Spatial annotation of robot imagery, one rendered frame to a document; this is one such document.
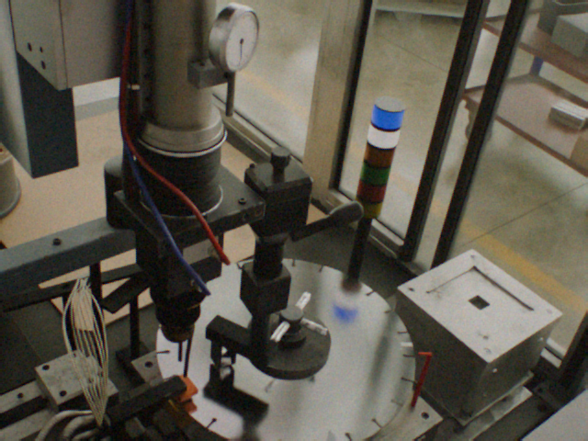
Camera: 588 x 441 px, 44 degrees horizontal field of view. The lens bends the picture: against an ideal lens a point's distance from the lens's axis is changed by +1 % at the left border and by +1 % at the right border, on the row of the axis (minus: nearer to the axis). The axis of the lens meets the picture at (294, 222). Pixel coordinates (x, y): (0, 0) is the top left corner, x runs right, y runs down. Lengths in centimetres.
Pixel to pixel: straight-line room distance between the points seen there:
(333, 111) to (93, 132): 58
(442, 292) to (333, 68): 49
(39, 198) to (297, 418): 82
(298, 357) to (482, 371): 29
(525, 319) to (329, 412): 40
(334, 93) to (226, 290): 55
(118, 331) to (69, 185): 42
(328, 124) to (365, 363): 63
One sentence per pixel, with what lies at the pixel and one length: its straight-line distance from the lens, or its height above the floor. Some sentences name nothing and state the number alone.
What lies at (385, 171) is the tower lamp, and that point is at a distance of 109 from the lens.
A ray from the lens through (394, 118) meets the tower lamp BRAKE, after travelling 104.
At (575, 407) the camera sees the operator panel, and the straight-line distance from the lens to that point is 106.
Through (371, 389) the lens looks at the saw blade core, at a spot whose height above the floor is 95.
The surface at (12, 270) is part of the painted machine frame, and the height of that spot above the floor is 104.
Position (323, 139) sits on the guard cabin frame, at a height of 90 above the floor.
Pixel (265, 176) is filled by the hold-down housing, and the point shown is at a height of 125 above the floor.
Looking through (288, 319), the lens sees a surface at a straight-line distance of 89.
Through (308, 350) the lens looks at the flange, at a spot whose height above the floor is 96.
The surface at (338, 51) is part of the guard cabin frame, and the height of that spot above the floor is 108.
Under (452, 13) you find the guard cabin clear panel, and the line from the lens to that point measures 120.
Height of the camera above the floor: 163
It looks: 37 degrees down
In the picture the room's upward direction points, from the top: 8 degrees clockwise
